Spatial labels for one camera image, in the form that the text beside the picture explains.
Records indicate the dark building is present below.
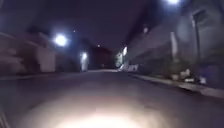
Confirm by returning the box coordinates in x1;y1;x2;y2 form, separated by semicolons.
87;44;116;71

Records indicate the dark asphalt road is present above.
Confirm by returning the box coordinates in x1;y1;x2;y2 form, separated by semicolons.
0;69;224;128

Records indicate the street lamp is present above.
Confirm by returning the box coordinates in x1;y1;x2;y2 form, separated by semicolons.
53;33;69;48

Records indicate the grey building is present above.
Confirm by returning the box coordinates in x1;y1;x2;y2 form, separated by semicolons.
114;0;224;90

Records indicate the pale kerb strip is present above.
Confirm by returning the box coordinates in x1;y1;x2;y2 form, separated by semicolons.
128;71;224;100

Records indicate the pole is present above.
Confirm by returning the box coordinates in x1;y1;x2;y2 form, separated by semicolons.
192;14;203;79

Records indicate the low building with pale wall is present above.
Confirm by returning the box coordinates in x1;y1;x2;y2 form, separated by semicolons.
0;31;81;77

